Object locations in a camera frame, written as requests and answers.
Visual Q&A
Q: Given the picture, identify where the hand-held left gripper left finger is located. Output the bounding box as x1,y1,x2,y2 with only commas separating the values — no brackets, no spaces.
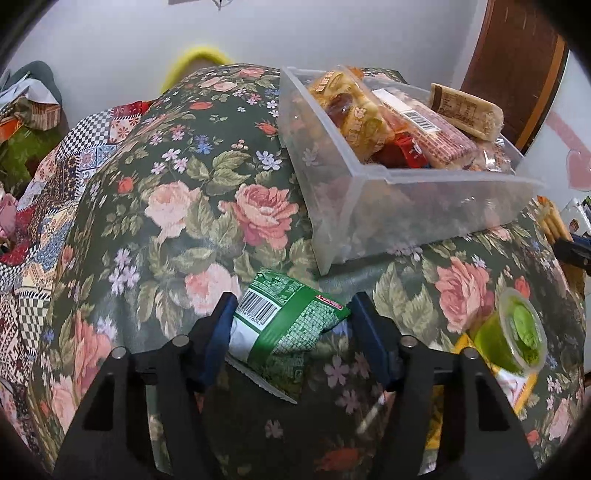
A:
53,292,239,480

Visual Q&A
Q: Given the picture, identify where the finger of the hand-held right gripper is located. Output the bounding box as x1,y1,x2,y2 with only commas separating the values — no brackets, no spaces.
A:
553,232,591,271

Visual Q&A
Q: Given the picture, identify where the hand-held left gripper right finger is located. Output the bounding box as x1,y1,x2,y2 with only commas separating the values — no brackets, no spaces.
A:
348,292,542,480

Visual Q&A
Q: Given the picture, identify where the clear bread packet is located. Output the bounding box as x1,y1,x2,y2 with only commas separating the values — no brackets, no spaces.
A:
536,196,571,245

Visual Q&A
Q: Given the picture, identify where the green snack packet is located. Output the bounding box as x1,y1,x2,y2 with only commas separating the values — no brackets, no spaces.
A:
223,266,353,405

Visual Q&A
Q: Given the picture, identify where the clear bag of brown cookies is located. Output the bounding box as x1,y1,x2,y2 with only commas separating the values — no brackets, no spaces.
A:
475,142,519,175

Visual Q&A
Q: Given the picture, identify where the clear plastic box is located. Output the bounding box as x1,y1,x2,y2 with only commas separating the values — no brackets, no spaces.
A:
276,65,546,277

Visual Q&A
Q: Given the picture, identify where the beige cracker packet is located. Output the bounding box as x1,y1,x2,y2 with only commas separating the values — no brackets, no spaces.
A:
429,82,504,140

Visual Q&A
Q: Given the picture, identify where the red biscuit packet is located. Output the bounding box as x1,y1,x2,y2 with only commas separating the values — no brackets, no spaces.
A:
392,133,428,168

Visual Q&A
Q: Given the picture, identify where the pink wafer packet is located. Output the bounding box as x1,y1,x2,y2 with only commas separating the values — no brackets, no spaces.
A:
371,87,477,169

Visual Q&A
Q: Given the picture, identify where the yellow pastry packet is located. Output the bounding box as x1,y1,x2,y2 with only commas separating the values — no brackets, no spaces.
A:
307,69,396,163

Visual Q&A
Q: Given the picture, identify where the white sticker-covered appliance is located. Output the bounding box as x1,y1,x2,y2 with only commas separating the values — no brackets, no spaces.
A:
560,197,591,232

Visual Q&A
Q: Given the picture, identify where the green jelly cup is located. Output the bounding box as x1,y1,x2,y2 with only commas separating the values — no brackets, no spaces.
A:
468,287,549,375

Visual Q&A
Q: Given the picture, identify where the floral dark green blanket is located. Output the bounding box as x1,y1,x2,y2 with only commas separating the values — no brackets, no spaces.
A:
27,65,588,480

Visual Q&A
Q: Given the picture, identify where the small yellow snack packet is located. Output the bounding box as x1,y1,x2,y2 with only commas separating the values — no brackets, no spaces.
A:
454,332,539,415

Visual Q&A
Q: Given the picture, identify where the brown wooden door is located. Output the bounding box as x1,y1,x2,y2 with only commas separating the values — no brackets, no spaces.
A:
459,0,570,154

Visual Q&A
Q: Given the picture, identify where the patchwork quilt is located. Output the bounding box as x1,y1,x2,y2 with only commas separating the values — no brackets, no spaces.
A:
0,99,154,417

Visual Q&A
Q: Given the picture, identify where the pink plush toy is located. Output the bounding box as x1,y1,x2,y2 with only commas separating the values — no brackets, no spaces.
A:
0,193,20,237

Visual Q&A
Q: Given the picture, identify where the green patterned cloth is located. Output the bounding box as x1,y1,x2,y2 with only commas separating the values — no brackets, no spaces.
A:
0,126,52,186

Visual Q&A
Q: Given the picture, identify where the yellow foam noodle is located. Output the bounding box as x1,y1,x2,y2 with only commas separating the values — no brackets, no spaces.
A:
159,43,237,96

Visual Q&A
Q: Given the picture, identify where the grey-green cushion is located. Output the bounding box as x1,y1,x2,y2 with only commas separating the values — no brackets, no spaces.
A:
9,59,64,105

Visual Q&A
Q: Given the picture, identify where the pink wall sticker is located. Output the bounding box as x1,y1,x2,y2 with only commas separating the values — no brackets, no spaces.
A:
544,108,591,191

